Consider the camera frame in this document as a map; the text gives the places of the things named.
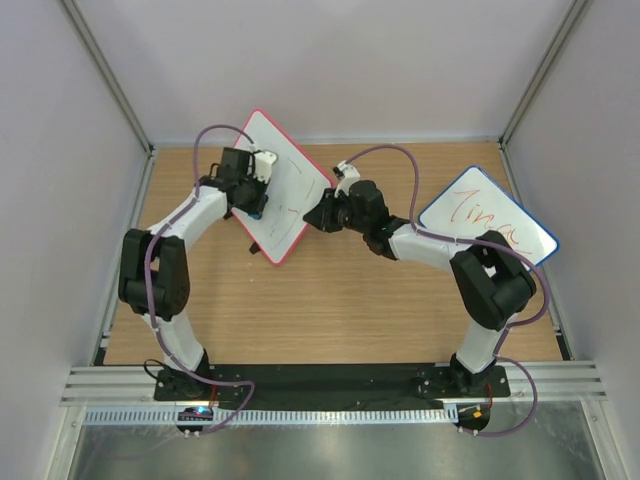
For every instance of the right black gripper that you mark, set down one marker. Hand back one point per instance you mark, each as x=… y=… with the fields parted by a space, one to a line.
x=321 y=216

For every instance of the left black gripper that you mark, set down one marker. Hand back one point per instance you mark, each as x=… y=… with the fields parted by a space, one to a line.
x=263 y=187

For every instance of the red framed whiteboard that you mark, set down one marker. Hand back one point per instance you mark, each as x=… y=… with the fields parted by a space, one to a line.
x=296 y=186

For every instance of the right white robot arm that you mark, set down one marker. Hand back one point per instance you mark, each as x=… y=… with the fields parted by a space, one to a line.
x=494 y=285

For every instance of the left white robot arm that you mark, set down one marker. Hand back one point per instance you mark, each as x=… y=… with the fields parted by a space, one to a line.
x=154 y=275

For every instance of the blue framed whiteboard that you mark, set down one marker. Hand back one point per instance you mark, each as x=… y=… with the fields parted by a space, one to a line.
x=474 y=203

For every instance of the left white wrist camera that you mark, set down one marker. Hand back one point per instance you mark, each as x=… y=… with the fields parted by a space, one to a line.
x=263 y=165

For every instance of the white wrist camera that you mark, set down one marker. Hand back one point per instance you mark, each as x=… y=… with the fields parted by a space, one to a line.
x=347 y=175
x=263 y=165

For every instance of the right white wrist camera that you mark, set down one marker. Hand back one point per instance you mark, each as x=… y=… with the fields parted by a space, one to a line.
x=347 y=175

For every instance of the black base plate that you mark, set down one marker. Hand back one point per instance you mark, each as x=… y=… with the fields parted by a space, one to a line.
x=328 y=387

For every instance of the white slotted cable duct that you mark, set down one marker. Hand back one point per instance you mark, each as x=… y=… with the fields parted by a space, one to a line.
x=198 y=416

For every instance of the aluminium front rail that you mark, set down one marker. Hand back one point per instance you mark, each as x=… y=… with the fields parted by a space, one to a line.
x=128 y=385

